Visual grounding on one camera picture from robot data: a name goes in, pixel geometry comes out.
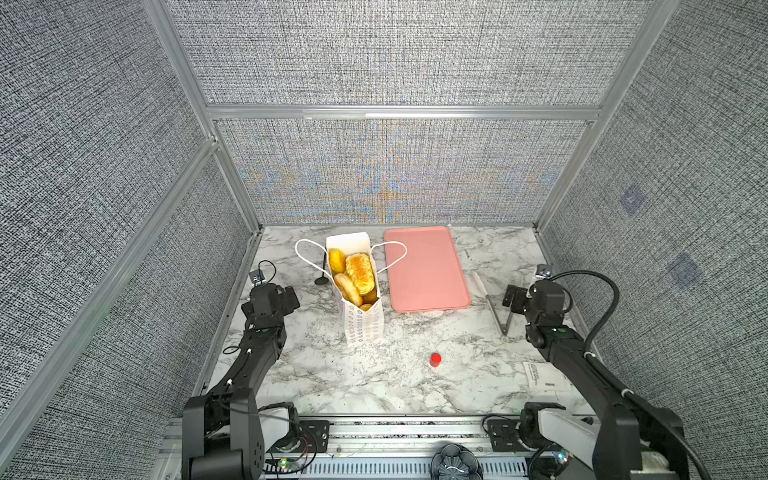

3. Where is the small yellow bread roll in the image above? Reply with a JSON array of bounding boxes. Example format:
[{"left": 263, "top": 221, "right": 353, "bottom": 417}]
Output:
[{"left": 328, "top": 248, "right": 346, "bottom": 275}]

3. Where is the white printed paper bag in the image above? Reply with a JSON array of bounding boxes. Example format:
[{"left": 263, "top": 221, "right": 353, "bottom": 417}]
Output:
[{"left": 294, "top": 232, "right": 408, "bottom": 345}]

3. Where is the striped croissant bread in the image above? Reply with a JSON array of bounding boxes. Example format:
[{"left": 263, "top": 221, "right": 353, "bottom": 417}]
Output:
[{"left": 345, "top": 253, "right": 376, "bottom": 295}]

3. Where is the round striped bun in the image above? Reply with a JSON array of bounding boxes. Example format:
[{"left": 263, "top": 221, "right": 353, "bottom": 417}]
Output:
[{"left": 334, "top": 273, "right": 363, "bottom": 307}]

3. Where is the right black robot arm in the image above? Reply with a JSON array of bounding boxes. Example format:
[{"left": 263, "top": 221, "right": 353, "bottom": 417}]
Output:
[{"left": 502, "top": 265, "right": 711, "bottom": 479}]

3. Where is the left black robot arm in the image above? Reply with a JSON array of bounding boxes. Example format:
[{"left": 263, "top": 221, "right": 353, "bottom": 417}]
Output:
[{"left": 181, "top": 283, "right": 300, "bottom": 479}]

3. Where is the pink plastic tray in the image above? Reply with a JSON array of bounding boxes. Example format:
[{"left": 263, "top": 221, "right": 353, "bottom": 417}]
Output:
[{"left": 384, "top": 226, "right": 471, "bottom": 313}]

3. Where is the white paper label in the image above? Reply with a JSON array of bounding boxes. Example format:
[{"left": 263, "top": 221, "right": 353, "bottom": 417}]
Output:
[{"left": 523, "top": 362, "right": 571, "bottom": 391}]

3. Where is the black round fan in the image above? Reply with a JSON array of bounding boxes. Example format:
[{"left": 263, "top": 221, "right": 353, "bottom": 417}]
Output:
[{"left": 430, "top": 444, "right": 484, "bottom": 480}]

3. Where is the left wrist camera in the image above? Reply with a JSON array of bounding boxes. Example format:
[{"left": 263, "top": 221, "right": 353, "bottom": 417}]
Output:
[{"left": 248, "top": 268, "right": 269, "bottom": 287}]

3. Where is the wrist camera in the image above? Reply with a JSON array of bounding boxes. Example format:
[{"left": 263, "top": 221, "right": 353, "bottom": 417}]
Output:
[
  {"left": 248, "top": 268, "right": 269, "bottom": 287},
  {"left": 534, "top": 264, "right": 552, "bottom": 281}
]

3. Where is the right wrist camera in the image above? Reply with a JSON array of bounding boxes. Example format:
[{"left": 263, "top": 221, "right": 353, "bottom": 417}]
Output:
[{"left": 534, "top": 264, "right": 552, "bottom": 281}]

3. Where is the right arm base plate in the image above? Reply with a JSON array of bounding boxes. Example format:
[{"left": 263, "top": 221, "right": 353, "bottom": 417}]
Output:
[{"left": 484, "top": 416, "right": 527, "bottom": 453}]

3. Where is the aluminium front rail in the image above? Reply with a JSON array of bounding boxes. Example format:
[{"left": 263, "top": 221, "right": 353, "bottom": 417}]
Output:
[{"left": 161, "top": 413, "right": 661, "bottom": 457}]

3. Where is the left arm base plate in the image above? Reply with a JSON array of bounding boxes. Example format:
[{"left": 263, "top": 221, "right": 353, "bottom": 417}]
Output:
[{"left": 300, "top": 418, "right": 331, "bottom": 455}]

